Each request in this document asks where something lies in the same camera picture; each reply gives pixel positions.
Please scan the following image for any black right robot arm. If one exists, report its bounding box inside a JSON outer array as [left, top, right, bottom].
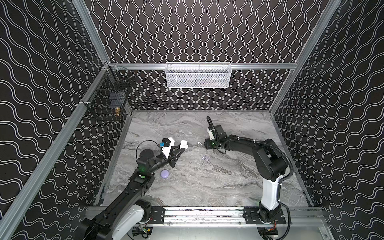
[[204, 117, 294, 224]]

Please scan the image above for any small brass object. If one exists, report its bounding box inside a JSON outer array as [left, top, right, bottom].
[[115, 107, 121, 117]]

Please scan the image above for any white wire mesh basket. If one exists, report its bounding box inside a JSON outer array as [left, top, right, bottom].
[[165, 62, 232, 89]]

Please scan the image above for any purple round disc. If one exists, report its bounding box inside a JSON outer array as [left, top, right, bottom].
[[161, 170, 170, 179]]

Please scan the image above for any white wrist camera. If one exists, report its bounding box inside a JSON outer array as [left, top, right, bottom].
[[207, 128, 216, 141], [160, 138, 175, 159]]

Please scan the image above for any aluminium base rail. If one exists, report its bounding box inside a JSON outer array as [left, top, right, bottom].
[[135, 207, 328, 228]]

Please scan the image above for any white round disc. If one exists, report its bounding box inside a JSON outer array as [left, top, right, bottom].
[[180, 140, 189, 150]]

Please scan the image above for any black wire basket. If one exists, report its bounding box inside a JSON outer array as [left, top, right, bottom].
[[86, 67, 137, 122]]

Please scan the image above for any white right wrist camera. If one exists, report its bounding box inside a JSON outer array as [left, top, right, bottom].
[[207, 128, 216, 141]]

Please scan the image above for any aluminium corner frame post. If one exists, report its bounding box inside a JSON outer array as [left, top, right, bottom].
[[73, 0, 110, 63]]

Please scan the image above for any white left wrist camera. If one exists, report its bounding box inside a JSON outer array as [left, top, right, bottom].
[[160, 138, 175, 159]]

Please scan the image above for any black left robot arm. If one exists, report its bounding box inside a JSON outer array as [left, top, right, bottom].
[[75, 141, 188, 240]]

